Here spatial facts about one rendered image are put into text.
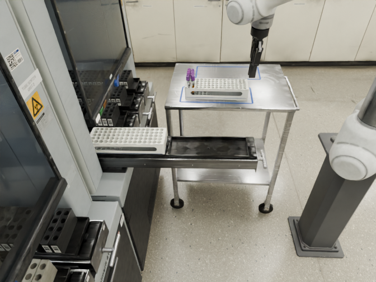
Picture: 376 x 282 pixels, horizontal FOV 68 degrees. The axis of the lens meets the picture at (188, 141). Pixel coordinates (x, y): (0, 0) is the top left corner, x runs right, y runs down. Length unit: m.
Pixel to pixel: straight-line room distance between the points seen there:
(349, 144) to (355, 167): 0.08
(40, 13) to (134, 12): 2.54
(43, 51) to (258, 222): 1.52
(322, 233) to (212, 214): 0.64
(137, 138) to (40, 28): 0.50
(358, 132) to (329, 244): 0.93
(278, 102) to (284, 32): 2.10
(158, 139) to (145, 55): 2.46
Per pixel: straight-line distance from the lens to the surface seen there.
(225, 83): 1.36
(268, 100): 1.37
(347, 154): 1.03
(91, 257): 0.88
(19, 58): 0.71
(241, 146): 1.11
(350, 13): 3.56
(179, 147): 1.10
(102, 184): 1.12
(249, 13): 1.03
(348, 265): 1.89
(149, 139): 1.07
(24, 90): 0.71
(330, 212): 1.55
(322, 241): 1.78
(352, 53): 3.78
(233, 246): 1.76
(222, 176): 1.70
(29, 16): 0.77
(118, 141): 1.08
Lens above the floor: 1.55
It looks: 41 degrees down
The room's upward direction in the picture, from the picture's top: 2 degrees counter-clockwise
